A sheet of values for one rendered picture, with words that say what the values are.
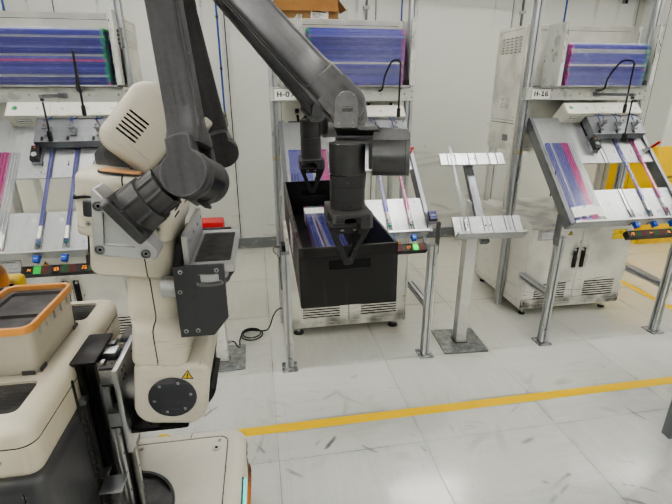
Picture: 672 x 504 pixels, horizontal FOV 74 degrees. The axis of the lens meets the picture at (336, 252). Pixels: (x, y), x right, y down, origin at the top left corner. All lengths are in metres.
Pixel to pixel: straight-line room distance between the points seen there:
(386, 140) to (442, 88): 3.56
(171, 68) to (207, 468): 1.17
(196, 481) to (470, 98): 3.72
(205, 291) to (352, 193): 0.40
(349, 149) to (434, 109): 3.56
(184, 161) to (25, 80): 1.94
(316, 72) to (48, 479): 0.90
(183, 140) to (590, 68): 2.61
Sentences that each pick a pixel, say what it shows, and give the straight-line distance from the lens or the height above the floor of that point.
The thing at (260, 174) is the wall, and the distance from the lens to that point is 3.99.
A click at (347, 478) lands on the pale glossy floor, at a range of 1.88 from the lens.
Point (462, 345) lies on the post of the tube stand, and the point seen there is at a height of 0.01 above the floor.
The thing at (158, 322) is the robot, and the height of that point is 0.90.
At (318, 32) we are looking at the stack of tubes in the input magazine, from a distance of 2.45.
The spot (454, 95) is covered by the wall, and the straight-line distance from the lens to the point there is 4.30.
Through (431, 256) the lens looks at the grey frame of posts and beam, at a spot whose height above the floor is 0.58.
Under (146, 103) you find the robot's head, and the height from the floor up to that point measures 1.35.
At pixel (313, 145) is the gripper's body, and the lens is 1.25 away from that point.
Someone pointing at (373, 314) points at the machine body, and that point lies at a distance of 2.68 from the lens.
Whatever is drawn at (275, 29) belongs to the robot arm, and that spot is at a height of 1.46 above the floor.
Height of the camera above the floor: 1.38
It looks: 20 degrees down
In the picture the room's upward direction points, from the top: straight up
